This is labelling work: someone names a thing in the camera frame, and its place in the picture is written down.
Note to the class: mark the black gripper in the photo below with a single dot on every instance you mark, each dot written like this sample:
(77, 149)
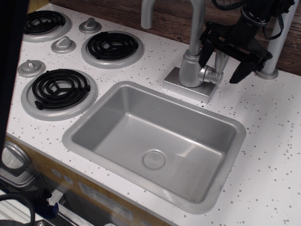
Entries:
(239, 42)

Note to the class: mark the silver stove knob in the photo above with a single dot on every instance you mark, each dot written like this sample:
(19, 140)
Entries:
(63, 46)
(90, 26)
(31, 68)

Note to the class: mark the grey support pole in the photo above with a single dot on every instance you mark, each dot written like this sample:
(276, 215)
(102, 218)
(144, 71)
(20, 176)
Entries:
(270, 71)

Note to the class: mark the front silver stove knob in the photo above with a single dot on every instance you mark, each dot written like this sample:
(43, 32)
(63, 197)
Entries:
(31, 68)

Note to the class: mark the black coil burner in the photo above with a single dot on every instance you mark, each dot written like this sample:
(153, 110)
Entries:
(45, 25)
(59, 95)
(112, 50)

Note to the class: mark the silver faucet lever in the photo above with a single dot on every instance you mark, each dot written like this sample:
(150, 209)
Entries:
(214, 75)

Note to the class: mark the middle silver stove knob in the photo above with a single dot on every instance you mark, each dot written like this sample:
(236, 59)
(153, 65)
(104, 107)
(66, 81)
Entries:
(63, 46)

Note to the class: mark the rear silver stove knob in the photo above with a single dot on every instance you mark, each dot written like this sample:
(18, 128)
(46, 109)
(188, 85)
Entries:
(90, 26)

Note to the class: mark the silver oven dial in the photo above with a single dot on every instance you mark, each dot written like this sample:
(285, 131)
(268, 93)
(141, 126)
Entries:
(14, 157)

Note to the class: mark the grey plastic sink basin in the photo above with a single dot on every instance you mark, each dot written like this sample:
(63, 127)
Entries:
(178, 151)

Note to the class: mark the middle black coil burner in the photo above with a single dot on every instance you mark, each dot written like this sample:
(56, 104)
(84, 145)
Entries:
(112, 50)

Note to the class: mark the silver toy faucet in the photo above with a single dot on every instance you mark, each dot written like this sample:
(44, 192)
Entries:
(184, 80)

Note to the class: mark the rear black coil burner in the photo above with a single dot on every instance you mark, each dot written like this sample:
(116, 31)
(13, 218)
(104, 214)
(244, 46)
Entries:
(45, 25)

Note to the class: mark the front black coil burner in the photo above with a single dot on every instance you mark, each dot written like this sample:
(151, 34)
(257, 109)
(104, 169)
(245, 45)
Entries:
(59, 95)

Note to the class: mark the dark foreground post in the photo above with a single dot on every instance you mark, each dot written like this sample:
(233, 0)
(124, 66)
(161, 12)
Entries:
(12, 20)

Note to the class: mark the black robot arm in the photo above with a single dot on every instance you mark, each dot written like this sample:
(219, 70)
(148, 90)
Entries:
(262, 9)

